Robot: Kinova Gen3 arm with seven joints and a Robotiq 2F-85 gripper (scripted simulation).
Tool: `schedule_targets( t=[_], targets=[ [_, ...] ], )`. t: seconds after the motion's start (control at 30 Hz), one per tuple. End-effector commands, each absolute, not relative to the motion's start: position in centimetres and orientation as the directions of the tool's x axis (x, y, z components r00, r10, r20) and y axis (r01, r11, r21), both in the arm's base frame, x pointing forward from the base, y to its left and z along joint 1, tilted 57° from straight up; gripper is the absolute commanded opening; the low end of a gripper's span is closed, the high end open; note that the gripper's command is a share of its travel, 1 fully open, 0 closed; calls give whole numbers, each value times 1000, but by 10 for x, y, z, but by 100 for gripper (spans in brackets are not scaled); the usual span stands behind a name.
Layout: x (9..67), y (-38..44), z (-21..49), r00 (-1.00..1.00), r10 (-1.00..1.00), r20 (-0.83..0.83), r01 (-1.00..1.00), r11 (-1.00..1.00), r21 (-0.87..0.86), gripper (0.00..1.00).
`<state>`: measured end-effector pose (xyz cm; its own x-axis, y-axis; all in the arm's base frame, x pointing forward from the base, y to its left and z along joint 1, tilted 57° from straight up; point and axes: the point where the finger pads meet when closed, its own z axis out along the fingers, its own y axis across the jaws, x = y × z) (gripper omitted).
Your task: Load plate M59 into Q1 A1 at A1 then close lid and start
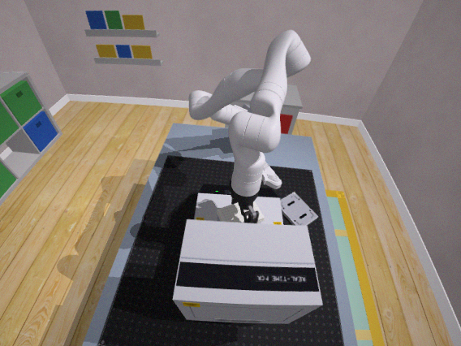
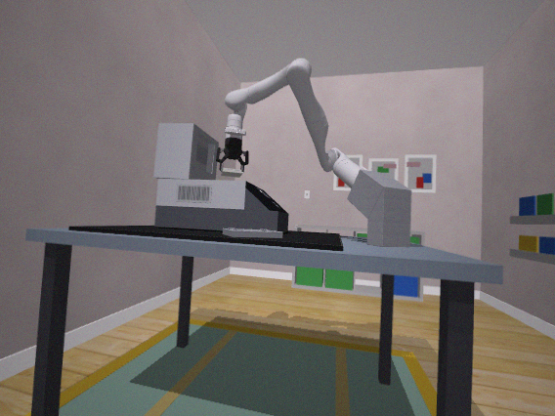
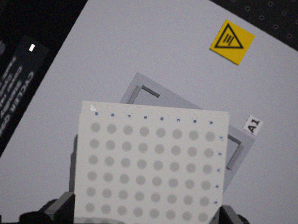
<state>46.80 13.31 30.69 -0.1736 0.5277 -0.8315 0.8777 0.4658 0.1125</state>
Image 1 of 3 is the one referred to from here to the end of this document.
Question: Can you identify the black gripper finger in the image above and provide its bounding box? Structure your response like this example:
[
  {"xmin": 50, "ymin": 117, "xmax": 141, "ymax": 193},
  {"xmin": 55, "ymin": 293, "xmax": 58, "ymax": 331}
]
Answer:
[
  {"xmin": 229, "ymin": 179, "xmax": 238, "ymax": 205},
  {"xmin": 238, "ymin": 202, "xmax": 259, "ymax": 223}
]

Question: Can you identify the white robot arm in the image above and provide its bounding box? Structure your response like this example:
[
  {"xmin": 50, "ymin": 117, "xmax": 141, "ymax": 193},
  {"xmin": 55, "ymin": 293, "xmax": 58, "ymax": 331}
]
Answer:
[{"xmin": 189, "ymin": 30, "xmax": 311, "ymax": 197}]

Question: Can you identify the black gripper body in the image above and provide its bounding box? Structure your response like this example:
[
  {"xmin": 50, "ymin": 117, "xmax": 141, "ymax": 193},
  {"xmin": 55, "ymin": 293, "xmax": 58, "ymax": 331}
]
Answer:
[{"xmin": 230, "ymin": 187, "xmax": 259, "ymax": 210}]

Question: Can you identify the white real-time pcr machine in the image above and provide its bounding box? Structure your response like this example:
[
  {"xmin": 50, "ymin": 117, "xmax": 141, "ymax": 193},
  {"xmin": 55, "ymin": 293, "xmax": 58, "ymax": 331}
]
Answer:
[{"xmin": 173, "ymin": 184, "xmax": 323, "ymax": 324}]

